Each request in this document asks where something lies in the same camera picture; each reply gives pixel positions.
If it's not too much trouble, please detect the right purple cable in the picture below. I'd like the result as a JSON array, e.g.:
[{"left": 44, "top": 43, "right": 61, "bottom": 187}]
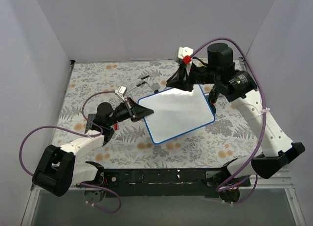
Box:
[{"left": 190, "top": 36, "right": 268, "bottom": 204}]

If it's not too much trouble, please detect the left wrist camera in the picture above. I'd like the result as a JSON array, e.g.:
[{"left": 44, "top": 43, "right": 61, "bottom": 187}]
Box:
[{"left": 114, "top": 86, "right": 127, "bottom": 101}]

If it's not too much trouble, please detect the blue framed whiteboard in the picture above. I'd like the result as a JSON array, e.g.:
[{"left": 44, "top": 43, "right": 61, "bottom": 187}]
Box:
[{"left": 137, "top": 85, "right": 215, "bottom": 145}]

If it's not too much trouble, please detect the grey studded baseplate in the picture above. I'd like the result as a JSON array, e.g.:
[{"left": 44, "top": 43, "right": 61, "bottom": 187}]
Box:
[{"left": 85, "top": 113, "right": 96, "bottom": 133}]

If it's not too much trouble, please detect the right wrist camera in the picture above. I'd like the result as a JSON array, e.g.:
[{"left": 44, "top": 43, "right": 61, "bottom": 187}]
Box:
[{"left": 174, "top": 47, "right": 194, "bottom": 75}]

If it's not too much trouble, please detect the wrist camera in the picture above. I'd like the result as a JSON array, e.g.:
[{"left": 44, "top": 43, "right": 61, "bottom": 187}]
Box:
[
  {"left": 114, "top": 86, "right": 127, "bottom": 101},
  {"left": 174, "top": 47, "right": 194, "bottom": 75}
]

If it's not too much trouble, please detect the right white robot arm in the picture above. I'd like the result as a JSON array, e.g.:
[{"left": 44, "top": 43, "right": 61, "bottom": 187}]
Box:
[{"left": 166, "top": 43, "right": 305, "bottom": 186}]

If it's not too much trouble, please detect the floral table mat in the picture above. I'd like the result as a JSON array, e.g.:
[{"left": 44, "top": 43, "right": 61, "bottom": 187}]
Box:
[{"left": 52, "top": 61, "right": 258, "bottom": 169}]

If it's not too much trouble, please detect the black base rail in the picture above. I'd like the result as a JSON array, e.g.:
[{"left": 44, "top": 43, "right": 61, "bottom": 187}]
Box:
[{"left": 75, "top": 167, "right": 252, "bottom": 197}]

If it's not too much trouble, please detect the wire whiteboard stand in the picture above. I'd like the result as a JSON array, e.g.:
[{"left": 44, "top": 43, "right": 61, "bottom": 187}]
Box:
[{"left": 124, "top": 75, "right": 158, "bottom": 101}]

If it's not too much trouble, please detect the black microphone on stand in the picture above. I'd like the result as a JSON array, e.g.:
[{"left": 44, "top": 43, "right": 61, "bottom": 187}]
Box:
[{"left": 207, "top": 86, "right": 220, "bottom": 114}]

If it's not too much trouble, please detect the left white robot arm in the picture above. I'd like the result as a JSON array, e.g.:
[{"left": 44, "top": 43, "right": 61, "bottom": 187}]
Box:
[{"left": 32, "top": 97, "right": 154, "bottom": 197}]

